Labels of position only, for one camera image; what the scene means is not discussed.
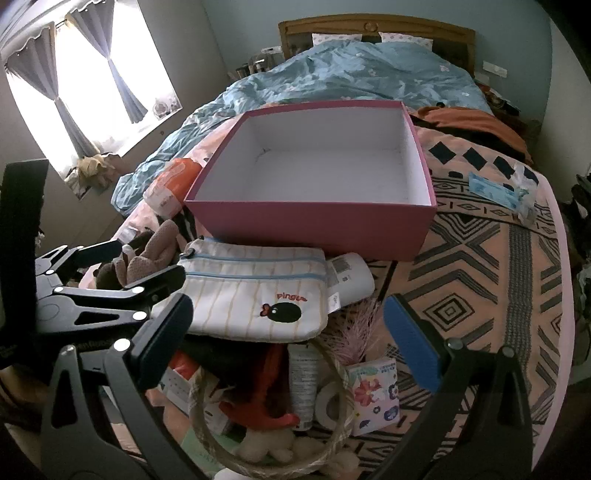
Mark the dark clothes pile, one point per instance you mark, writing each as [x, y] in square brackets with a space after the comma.
[579, 207]

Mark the white dotted carton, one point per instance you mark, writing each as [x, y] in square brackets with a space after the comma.
[178, 387]

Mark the white labelled bottle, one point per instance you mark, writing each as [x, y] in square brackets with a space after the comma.
[355, 277]

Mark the white tape roll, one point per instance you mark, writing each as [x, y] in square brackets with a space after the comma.
[323, 392]

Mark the yellow plush toy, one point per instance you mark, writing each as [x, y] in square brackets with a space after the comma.
[92, 168]

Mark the pink cardboard box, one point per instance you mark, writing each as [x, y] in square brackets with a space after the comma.
[323, 230]

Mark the brown plush toy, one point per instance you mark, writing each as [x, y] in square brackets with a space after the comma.
[143, 263]

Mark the peach patterned blanket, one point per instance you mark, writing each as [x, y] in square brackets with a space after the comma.
[480, 277]

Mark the white dotted pillow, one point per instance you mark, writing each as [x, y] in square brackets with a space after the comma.
[406, 39]
[337, 38]

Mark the woven plaid hoop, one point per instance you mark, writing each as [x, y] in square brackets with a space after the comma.
[198, 415]

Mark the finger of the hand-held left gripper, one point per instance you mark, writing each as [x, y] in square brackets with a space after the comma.
[87, 254]
[157, 284]

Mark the floral tissue packet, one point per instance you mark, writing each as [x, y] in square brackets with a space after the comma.
[374, 397]

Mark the white squeeze tube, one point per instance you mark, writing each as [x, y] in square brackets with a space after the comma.
[302, 383]

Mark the white wall socket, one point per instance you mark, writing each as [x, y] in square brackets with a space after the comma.
[495, 68]

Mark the row of cosmetic bottles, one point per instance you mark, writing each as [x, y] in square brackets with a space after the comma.
[256, 64]

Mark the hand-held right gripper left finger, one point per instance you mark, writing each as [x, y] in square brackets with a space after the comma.
[171, 330]

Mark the orange garment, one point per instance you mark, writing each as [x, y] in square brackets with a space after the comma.
[466, 120]

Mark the striped white zip pouch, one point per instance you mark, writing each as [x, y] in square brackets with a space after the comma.
[240, 295]

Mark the blue face mask packet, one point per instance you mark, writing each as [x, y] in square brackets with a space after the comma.
[489, 189]

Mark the wooden headboard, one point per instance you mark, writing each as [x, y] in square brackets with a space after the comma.
[323, 27]

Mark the orange snack packet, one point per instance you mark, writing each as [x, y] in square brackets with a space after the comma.
[175, 184]

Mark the white plush toy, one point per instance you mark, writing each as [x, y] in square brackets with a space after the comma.
[263, 450]

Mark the black cloth pouch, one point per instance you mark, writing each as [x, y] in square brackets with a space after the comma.
[221, 350]

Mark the pink feather plume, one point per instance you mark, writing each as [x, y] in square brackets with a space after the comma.
[355, 332]

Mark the small windowsill ornament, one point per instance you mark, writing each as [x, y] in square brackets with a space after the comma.
[164, 108]

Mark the cluttered nightstand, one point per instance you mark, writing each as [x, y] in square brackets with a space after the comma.
[505, 106]

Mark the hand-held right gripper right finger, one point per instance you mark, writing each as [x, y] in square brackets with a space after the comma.
[408, 337]

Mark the window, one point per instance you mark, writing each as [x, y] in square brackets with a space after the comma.
[78, 74]

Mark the red plush toy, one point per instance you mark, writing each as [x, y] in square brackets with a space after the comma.
[268, 383]

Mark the blue floral duvet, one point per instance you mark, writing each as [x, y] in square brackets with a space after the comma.
[346, 74]

